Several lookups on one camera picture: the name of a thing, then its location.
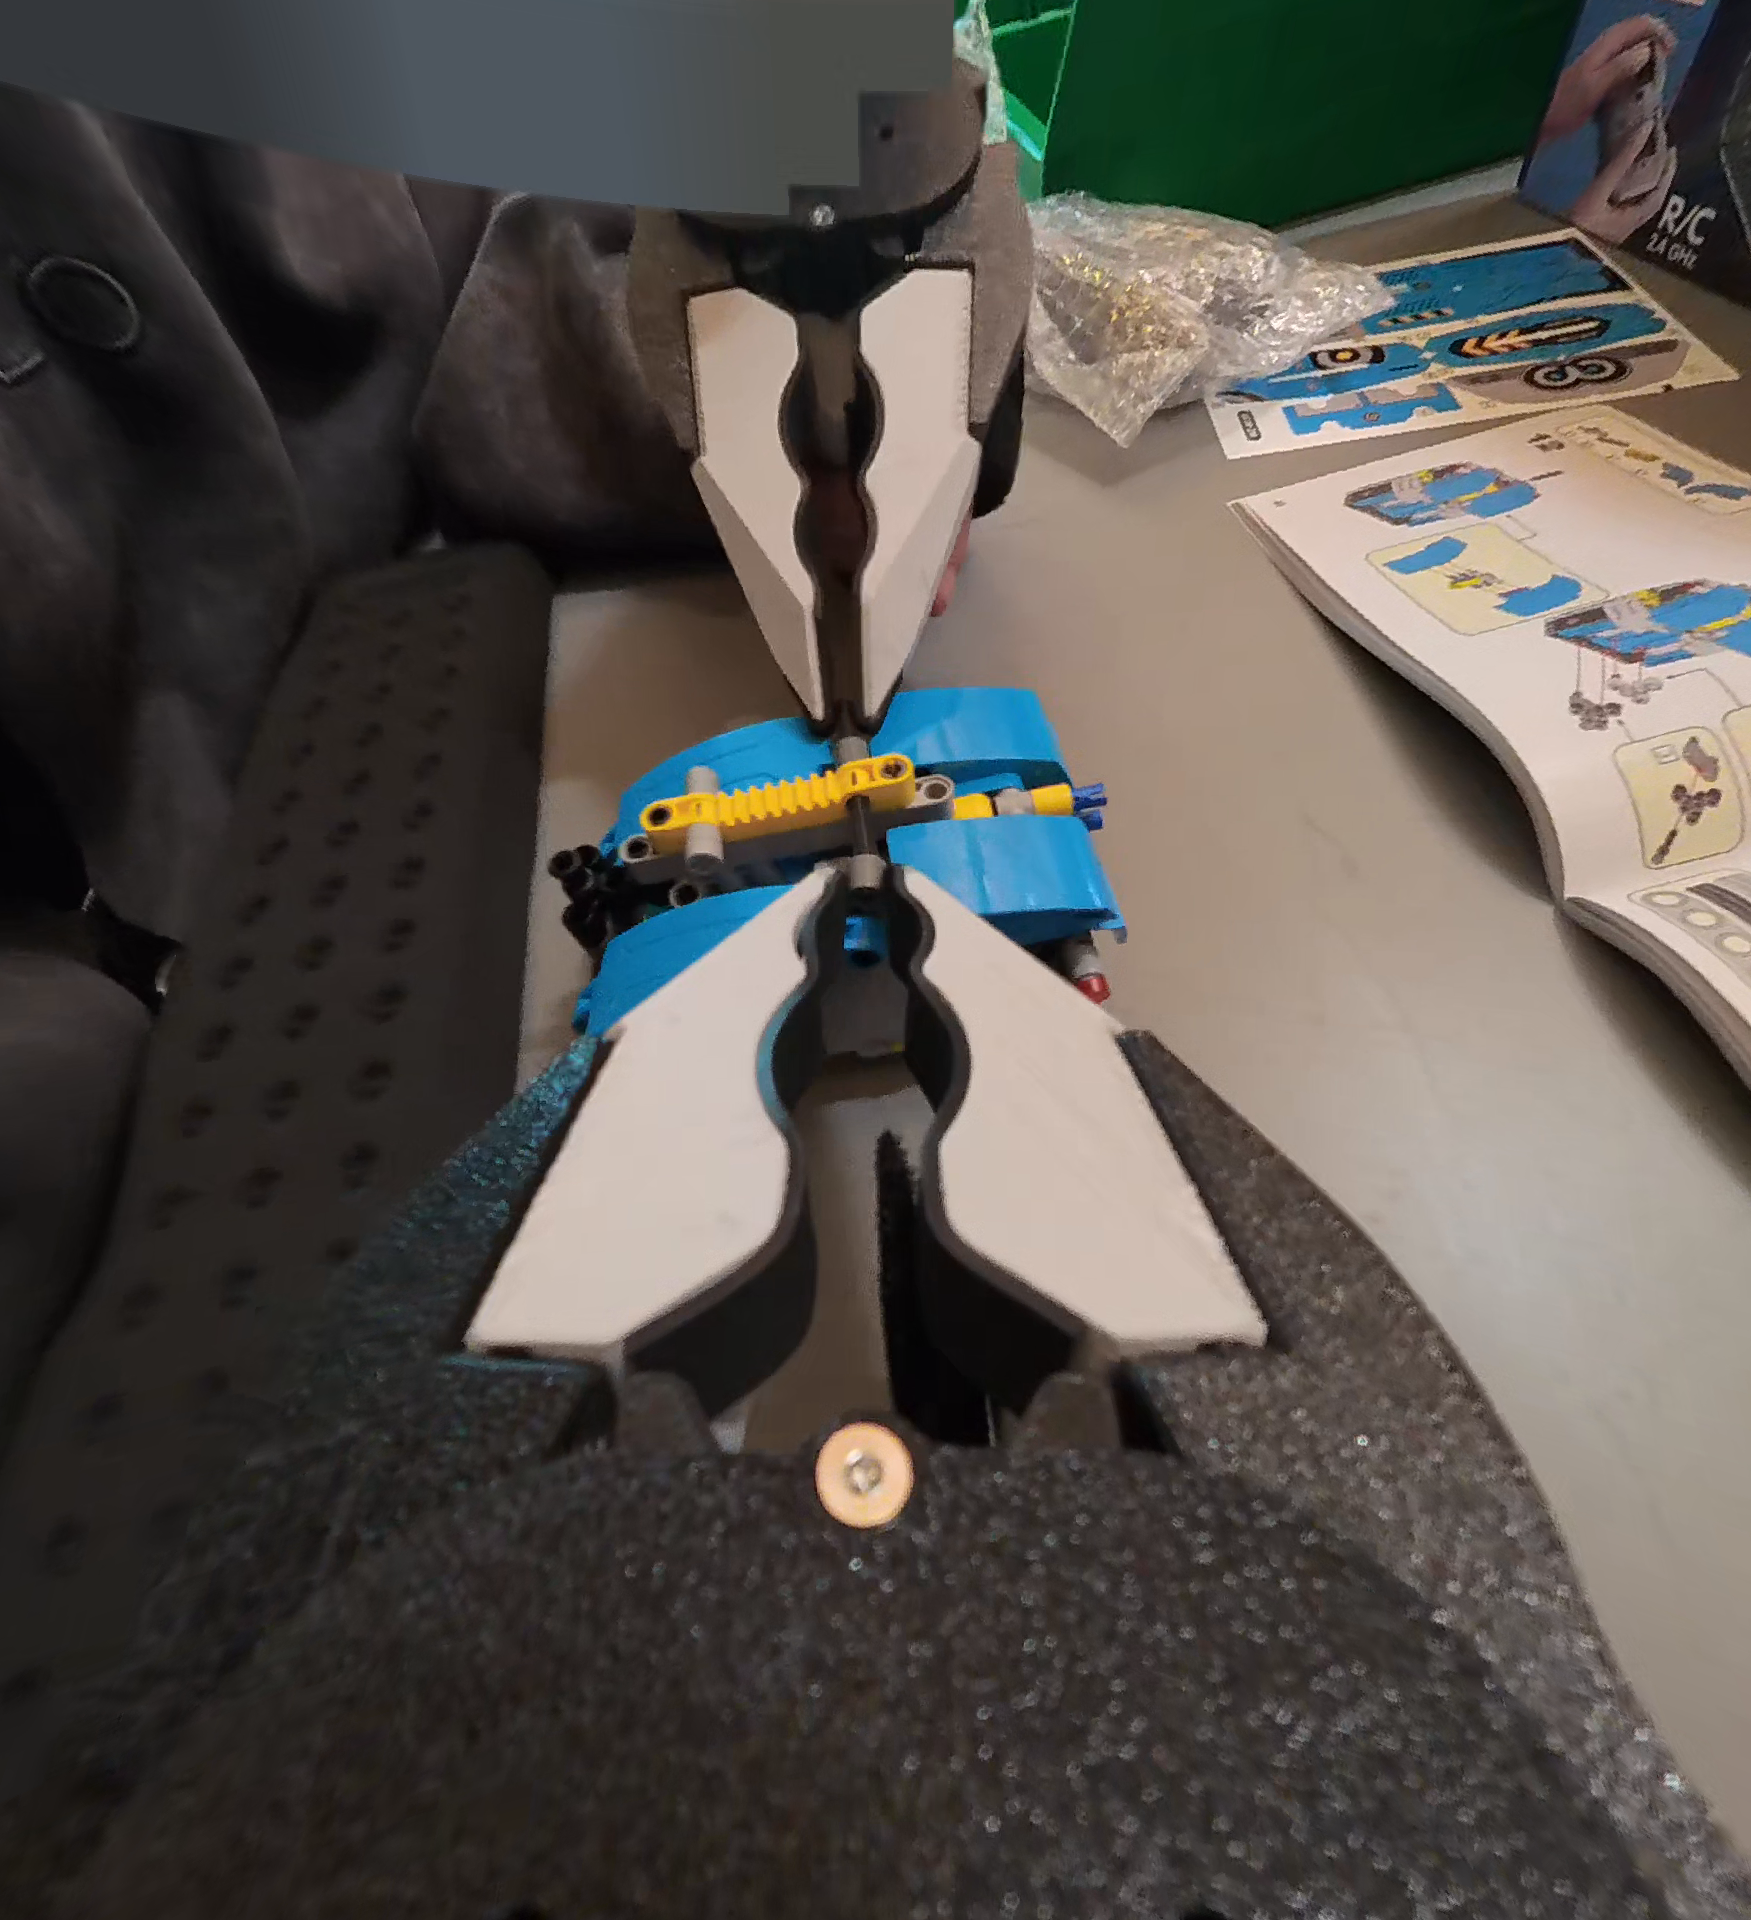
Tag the blue sticker sheet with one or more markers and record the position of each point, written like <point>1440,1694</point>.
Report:
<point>1489,345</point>

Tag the clear plastic bag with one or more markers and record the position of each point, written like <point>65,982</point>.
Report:
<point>1174,299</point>

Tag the black perforated panel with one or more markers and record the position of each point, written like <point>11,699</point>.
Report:
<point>289,901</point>

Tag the blue toy set box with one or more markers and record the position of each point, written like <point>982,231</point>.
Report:
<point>1685,149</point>

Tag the blue toy brick car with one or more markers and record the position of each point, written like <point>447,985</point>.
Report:
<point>995,870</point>

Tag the green plastic bin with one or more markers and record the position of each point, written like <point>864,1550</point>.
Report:
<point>1264,105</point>

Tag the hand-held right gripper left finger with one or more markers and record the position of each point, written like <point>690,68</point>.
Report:
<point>666,1201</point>

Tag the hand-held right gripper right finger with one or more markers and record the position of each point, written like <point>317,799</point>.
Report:
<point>1086,1201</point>

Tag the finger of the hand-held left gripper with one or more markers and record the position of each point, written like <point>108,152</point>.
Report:
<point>740,434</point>
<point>927,421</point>

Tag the person's left forearm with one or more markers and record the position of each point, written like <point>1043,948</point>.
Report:
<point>546,391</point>

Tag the open instruction booklet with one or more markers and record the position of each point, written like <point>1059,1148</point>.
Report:
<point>1610,630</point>

